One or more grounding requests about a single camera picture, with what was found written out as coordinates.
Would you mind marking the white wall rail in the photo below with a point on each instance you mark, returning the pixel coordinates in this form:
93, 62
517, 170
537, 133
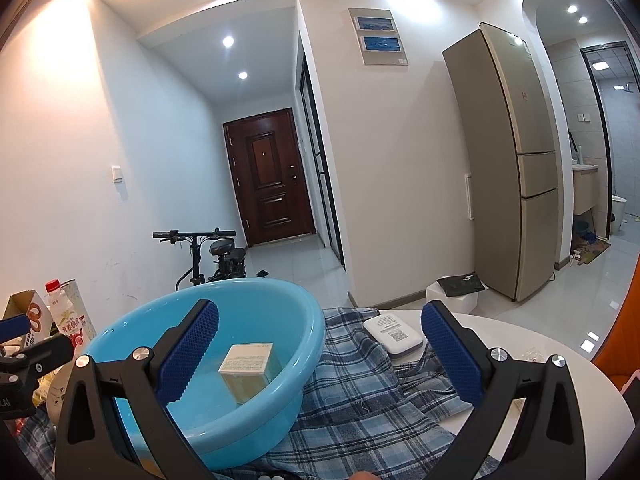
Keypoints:
468, 195

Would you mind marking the black flat pouch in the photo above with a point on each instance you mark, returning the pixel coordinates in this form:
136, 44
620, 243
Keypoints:
460, 285

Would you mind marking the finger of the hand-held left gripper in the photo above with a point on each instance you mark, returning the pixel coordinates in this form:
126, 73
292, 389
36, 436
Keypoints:
50, 350
15, 327

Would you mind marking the beige tall refrigerator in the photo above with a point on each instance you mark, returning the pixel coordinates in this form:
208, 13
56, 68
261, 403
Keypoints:
500, 160

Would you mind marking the white box on floor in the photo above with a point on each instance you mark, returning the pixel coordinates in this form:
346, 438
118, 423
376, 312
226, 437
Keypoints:
460, 302

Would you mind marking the person's right hand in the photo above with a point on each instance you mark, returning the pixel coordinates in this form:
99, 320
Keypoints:
363, 476

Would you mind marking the white trash bin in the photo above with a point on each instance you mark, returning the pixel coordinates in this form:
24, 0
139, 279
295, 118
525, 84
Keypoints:
619, 215

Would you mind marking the beige sink cabinet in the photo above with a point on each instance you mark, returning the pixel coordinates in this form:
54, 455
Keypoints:
584, 190

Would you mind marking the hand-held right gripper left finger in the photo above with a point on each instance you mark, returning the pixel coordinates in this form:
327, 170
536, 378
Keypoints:
192, 355

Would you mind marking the black framed glass sliding door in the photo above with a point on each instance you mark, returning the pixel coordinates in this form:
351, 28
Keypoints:
320, 160

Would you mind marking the dark brown entrance door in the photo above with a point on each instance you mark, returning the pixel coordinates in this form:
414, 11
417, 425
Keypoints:
270, 175

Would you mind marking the beige cardboard box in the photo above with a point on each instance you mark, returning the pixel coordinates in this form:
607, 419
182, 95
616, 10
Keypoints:
247, 360

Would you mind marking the black folding bicycle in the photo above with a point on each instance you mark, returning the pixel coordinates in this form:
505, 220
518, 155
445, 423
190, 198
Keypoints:
222, 250

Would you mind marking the blue plaid shirt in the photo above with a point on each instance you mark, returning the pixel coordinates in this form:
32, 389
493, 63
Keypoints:
350, 410

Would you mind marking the white wall light switch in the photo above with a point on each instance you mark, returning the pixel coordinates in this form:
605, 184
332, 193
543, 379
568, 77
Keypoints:
116, 173

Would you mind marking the open brown cardboard box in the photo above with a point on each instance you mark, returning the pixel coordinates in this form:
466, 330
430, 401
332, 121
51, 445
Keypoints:
32, 312

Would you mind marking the light blue plastic basin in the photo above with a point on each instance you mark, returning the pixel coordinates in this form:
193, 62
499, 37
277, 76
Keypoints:
265, 300

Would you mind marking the black framed bathroom door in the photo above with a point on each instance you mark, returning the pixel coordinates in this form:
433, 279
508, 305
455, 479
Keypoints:
602, 160

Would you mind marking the grey electrical wall panel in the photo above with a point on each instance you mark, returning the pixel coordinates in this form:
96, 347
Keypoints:
378, 37

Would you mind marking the pink phone case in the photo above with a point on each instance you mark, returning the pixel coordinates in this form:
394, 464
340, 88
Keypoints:
632, 382

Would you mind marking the red cap milk bottle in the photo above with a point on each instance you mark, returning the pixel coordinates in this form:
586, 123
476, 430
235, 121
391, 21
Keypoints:
62, 320

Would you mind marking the brown door mat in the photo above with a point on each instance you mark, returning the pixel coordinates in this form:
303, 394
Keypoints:
592, 251

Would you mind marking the orange chair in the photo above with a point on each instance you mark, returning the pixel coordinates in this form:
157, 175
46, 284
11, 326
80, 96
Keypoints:
622, 340

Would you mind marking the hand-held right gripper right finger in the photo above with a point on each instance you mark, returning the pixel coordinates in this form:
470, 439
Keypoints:
450, 350

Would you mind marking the white flat device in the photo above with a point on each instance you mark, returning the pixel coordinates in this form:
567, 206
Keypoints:
392, 332

